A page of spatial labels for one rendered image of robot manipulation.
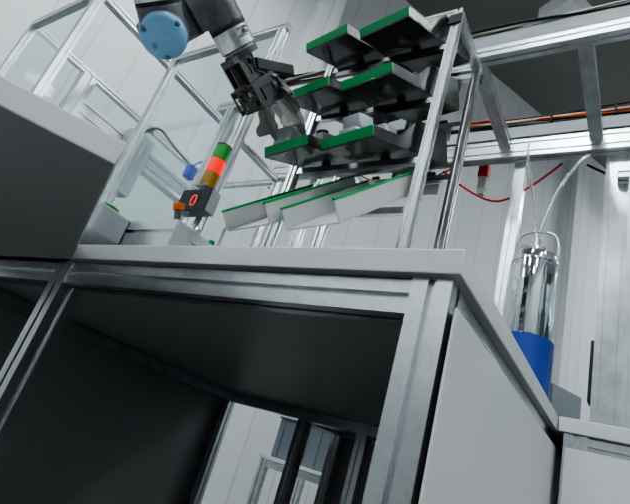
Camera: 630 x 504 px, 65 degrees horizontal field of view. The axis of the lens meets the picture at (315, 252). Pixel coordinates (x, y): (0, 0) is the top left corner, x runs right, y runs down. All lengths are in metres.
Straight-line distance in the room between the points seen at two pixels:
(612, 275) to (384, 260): 1.48
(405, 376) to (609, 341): 1.42
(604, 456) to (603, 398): 0.65
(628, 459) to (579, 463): 0.09
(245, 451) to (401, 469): 4.56
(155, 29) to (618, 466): 1.16
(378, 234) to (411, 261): 5.50
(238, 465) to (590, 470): 4.10
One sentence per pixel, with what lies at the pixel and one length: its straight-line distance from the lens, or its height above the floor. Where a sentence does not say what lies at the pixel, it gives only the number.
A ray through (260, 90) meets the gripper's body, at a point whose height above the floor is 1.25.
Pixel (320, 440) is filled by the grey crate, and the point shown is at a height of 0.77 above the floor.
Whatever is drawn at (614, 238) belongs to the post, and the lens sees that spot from 2.05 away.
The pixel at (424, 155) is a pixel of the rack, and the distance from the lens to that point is 1.04.
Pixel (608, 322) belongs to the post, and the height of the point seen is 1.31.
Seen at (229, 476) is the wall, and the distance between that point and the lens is 5.01.
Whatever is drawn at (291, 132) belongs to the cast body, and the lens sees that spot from 1.09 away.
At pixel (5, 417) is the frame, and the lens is 1.02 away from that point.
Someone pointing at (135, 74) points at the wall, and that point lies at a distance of 5.44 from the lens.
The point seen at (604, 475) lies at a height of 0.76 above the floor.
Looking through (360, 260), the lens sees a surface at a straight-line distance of 0.58.
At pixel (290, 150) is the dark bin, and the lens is 1.06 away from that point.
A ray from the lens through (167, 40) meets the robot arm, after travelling 0.92.
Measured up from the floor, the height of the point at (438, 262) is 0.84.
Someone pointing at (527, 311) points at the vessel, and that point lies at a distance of 1.59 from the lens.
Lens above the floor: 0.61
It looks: 23 degrees up
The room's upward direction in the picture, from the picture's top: 18 degrees clockwise
